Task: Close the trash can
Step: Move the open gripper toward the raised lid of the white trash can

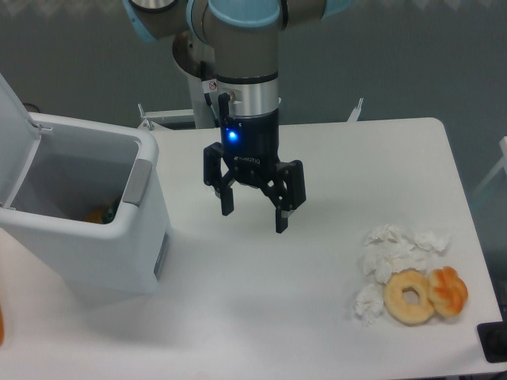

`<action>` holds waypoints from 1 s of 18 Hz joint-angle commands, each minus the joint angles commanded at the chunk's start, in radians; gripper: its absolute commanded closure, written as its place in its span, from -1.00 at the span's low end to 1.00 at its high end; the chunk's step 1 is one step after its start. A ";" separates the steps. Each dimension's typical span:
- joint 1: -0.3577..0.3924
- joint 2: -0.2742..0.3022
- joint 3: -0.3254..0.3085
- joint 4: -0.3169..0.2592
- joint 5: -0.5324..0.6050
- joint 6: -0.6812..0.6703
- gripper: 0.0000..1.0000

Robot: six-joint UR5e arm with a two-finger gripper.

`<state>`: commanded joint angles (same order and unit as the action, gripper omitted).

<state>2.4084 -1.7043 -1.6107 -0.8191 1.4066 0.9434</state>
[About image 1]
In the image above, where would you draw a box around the white trash can body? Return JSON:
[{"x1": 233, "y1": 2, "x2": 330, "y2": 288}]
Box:
[{"x1": 1, "y1": 113, "x2": 170, "y2": 293}]

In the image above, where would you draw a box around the orange object at edge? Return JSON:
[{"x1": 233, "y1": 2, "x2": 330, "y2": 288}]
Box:
[{"x1": 0, "y1": 303, "x2": 5, "y2": 346}]

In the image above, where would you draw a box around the black device at edge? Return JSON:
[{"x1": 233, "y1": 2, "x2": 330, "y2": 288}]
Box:
[{"x1": 477, "y1": 321, "x2": 506, "y2": 363}]

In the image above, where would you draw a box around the white frame at right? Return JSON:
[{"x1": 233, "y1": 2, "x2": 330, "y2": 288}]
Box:
[{"x1": 471, "y1": 136, "x2": 506, "y2": 210}]

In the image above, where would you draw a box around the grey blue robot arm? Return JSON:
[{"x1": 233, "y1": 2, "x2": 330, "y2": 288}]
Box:
[{"x1": 124, "y1": 1, "x2": 349, "y2": 232}]

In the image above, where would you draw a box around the small crumpled white tissue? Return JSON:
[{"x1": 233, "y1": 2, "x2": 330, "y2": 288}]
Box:
[{"x1": 353, "y1": 283, "x2": 384, "y2": 325}]

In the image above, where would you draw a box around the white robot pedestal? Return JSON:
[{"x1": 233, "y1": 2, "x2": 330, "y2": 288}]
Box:
[{"x1": 136, "y1": 31, "x2": 223, "y2": 130}]

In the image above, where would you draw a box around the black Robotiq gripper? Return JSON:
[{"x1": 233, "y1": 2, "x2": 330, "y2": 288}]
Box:
[{"x1": 204, "y1": 110, "x2": 307, "y2": 234}]

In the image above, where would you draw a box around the ring donut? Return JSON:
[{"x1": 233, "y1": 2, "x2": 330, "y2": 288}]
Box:
[{"x1": 383, "y1": 270, "x2": 435, "y2": 325}]

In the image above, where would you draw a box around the orange trash inside can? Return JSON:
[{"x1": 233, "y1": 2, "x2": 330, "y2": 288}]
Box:
[{"x1": 83, "y1": 209, "x2": 104, "y2": 224}]

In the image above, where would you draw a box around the white trash can lid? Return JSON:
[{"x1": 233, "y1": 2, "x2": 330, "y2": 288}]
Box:
[{"x1": 1, "y1": 76, "x2": 40, "y2": 207}]

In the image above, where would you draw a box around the orange glazed bread roll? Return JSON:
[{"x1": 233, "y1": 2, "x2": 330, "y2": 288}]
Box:
[{"x1": 428, "y1": 266, "x2": 468, "y2": 317}]

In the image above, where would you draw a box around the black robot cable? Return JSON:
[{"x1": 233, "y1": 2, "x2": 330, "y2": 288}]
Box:
[{"x1": 200, "y1": 59, "x2": 219, "y2": 120}]

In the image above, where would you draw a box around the crumpled white tissue right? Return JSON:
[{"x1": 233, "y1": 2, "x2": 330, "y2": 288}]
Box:
[{"x1": 414, "y1": 231, "x2": 451, "y2": 254}]

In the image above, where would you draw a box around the large crumpled white tissue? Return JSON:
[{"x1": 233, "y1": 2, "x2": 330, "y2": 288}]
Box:
[{"x1": 361, "y1": 224, "x2": 429, "y2": 284}]

